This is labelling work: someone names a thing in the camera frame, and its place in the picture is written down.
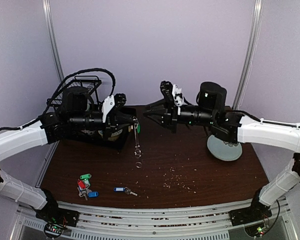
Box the green key tag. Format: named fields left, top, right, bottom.
left=136, top=123, right=141, bottom=134
left=79, top=173, right=92, bottom=180

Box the blue key tag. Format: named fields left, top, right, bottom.
left=113, top=187, right=125, bottom=192
left=88, top=191, right=99, bottom=198

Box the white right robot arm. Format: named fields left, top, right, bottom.
left=143, top=80, right=300, bottom=221

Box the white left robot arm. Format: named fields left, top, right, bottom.
left=0, top=86, right=138, bottom=222

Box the silver keys bunch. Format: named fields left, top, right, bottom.
left=77, top=186, right=92, bottom=201

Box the yellow blue patterned bowl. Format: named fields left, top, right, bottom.
left=98, top=129, right=123, bottom=142

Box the light blue flower plate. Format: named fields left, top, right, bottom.
left=206, top=135, right=243, bottom=162

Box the silver key on blue tag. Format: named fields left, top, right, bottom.
left=124, top=187, right=138, bottom=197

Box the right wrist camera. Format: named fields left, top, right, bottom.
left=160, top=80, right=185, bottom=116

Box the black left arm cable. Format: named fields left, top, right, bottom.
left=0, top=66, right=117, bottom=143

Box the black wire dish rack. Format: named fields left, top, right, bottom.
left=46, top=75, right=138, bottom=152

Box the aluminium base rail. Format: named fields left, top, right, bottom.
left=14, top=199, right=296, bottom=240

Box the left aluminium wall post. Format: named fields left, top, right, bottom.
left=42, top=0, right=64, bottom=82

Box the aluminium wall post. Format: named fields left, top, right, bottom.
left=42, top=0, right=64, bottom=82
left=232, top=0, right=264, bottom=110

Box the right aluminium wall post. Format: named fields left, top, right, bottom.
left=232, top=0, right=264, bottom=110

